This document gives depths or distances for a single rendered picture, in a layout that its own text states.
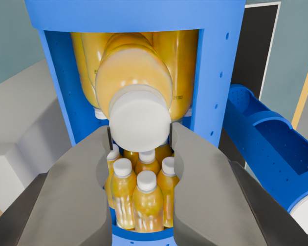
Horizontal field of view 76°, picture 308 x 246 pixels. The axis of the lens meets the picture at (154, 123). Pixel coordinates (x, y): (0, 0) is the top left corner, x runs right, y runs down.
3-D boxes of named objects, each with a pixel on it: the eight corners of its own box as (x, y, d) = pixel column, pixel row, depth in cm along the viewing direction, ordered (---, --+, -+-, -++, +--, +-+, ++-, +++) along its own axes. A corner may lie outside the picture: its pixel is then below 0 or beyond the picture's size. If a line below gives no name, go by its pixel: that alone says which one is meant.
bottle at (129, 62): (98, 69, 29) (74, 149, 14) (111, 19, 26) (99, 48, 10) (143, 83, 31) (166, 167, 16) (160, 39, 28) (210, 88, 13)
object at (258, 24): (186, 176, 203) (189, 188, 190) (186, 9, 125) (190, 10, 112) (236, 171, 203) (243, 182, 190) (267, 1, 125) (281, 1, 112)
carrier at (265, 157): (251, 112, 150) (249, 78, 135) (361, 221, 75) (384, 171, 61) (214, 123, 153) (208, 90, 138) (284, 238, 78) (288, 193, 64)
